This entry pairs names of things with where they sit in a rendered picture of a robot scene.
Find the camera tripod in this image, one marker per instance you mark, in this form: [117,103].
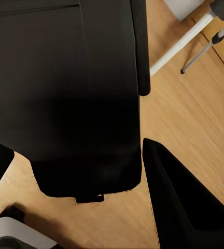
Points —
[217,9]

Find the digital camera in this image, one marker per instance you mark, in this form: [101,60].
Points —
[71,76]

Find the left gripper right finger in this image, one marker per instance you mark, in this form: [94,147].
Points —
[188,216]

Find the door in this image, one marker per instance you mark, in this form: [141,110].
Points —
[211,29]

